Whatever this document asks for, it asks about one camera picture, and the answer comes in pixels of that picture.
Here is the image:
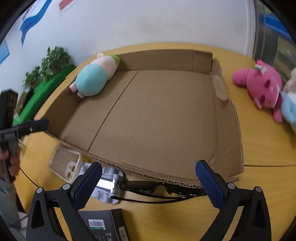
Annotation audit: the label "white phone case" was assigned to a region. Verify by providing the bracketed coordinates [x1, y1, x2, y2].
[48, 146, 83, 184]

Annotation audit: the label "grey folding phone stand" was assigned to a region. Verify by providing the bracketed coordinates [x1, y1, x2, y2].
[91, 167, 124, 204]

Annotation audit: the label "black product box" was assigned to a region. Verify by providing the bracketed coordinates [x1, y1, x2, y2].
[78, 208, 130, 241]

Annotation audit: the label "pig plush teal shirt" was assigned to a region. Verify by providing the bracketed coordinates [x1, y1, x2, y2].
[66, 53, 120, 99]

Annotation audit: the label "black sunglasses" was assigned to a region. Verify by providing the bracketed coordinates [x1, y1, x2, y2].
[111, 181, 207, 204]

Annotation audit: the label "operator grey sleeve forearm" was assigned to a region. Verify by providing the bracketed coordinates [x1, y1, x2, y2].
[0, 179, 26, 240]

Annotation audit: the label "operator left hand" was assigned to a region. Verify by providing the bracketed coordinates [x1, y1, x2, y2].
[0, 148, 20, 179]

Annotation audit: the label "green cloth side table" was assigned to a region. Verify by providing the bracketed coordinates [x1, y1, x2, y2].
[13, 64, 76, 126]

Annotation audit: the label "small potted green plant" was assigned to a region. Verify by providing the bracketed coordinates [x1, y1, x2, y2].
[23, 66, 42, 88]

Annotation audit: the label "large potted green plant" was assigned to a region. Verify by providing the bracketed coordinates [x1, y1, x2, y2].
[40, 46, 70, 81]

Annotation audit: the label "light blue plush toy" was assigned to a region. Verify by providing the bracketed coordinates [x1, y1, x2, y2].
[280, 91, 296, 133]

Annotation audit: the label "brown cardboard box tray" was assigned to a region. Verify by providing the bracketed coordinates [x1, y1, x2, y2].
[44, 49, 244, 187]

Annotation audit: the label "pink plush toy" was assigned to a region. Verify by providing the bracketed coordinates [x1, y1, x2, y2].
[232, 60, 283, 123]

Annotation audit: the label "cream plush toy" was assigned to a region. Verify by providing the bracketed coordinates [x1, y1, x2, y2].
[283, 67, 296, 93]

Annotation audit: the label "black cable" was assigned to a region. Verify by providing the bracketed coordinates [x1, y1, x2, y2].
[18, 166, 39, 188]

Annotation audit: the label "blue wall poster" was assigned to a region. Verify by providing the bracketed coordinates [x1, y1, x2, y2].
[0, 40, 10, 64]

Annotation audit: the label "red wall notice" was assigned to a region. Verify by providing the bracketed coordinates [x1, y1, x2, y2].
[58, 0, 75, 11]

